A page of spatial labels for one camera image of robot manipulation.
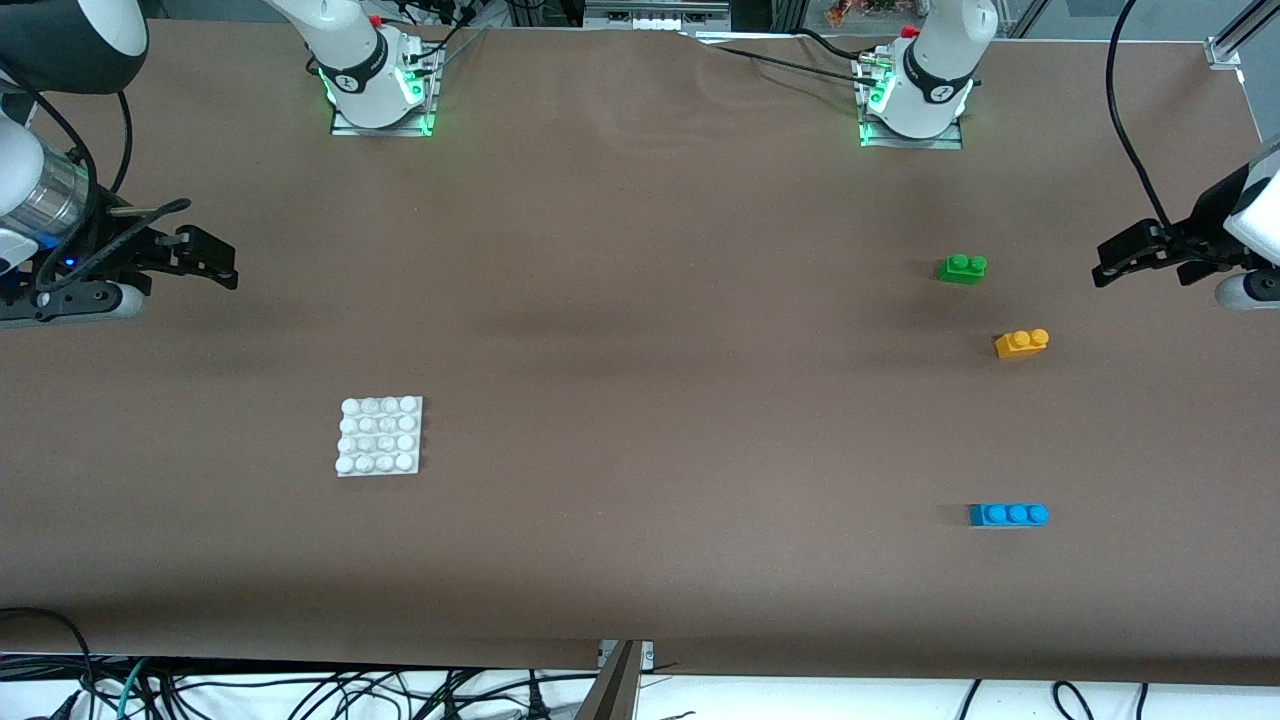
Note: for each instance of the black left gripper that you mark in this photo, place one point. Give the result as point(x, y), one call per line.
point(1194, 239)

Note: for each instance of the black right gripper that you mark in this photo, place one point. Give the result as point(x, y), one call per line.
point(103, 252)

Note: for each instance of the white studded base plate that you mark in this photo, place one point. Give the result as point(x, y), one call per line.
point(380, 437)

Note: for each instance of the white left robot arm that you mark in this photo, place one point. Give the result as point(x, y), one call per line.
point(940, 60)

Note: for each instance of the yellow two-stud block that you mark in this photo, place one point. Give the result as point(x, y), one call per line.
point(1018, 346)

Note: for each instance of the green two-stud block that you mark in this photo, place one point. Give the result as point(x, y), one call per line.
point(960, 272)

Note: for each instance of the blue three-stud block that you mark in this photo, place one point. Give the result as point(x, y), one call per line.
point(1005, 516)

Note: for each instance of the colourful small parts pile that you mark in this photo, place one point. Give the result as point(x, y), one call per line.
point(860, 10)

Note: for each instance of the brown table cover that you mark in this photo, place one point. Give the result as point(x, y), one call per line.
point(640, 300)

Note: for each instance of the grey power strip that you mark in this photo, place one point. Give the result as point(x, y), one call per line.
point(650, 20)

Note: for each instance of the grey metal beam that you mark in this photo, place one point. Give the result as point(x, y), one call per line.
point(612, 695)

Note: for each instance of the aluminium frame profile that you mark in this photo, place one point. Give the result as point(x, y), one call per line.
point(1225, 50)

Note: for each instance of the silver metal bracket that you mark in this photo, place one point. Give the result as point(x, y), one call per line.
point(645, 655)

